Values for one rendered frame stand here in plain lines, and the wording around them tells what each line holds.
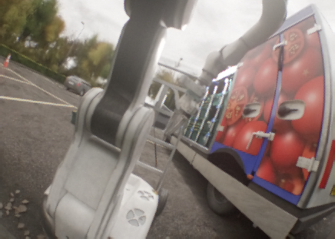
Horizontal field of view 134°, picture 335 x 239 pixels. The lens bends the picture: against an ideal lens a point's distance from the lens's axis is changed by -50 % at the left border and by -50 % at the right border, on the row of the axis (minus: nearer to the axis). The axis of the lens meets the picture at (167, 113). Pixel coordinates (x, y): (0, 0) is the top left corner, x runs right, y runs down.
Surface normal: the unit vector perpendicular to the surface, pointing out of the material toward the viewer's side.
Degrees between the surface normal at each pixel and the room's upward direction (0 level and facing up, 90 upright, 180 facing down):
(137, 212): 38
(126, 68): 115
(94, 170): 69
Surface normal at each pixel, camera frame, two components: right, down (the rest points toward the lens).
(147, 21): -0.19, 0.31
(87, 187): 0.11, -0.41
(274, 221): -0.91, -0.40
